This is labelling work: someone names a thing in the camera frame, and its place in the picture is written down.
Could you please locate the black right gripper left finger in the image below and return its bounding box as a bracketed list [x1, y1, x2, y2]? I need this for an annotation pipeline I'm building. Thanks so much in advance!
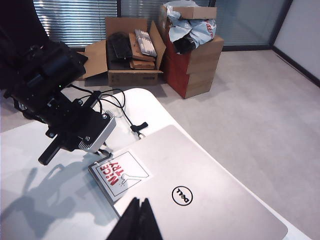
[106, 197, 142, 240]

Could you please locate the grey plastic mailing bag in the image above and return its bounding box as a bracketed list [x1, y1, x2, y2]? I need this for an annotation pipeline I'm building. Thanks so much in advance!
[165, 0, 217, 55]

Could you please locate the silver Dell laptop with sticker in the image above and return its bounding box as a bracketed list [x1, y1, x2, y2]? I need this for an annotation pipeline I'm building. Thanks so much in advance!
[87, 124, 289, 240]

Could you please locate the window blinds partition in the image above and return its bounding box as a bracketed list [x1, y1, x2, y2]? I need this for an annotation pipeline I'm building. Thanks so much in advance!
[32, 0, 292, 52]

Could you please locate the black charging cable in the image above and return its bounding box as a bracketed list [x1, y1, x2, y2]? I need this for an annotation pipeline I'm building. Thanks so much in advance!
[67, 84, 149, 140]

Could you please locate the white keyboard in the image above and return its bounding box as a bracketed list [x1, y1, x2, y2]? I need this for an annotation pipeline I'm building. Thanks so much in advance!
[134, 28, 158, 57]

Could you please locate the flat brown cardboard package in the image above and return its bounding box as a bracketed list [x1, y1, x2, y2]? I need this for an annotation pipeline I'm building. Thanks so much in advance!
[128, 32, 156, 70]

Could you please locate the black keyboard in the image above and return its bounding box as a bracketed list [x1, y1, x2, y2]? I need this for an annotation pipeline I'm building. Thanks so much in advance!
[106, 32, 133, 64]

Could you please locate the small brown cardboard box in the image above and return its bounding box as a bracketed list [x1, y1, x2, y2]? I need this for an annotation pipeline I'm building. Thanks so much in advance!
[158, 4, 218, 38]

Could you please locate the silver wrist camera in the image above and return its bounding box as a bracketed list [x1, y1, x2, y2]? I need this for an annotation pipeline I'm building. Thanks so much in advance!
[76, 110, 117, 153]

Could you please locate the open cardboard box with flaps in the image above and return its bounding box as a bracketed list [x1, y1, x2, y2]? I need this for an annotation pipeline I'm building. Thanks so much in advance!
[76, 16, 168, 87]

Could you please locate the black bundled item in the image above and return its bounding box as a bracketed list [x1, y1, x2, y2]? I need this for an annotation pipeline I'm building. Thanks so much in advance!
[173, 34, 199, 55]

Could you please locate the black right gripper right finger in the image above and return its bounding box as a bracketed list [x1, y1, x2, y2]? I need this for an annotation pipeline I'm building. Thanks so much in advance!
[138, 197, 164, 240]

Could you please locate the large brown cardboard box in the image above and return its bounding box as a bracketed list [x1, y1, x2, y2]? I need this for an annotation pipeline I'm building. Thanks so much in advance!
[163, 34, 225, 100]

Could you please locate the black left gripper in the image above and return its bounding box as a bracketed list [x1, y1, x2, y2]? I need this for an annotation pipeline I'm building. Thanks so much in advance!
[38, 91, 107, 166]

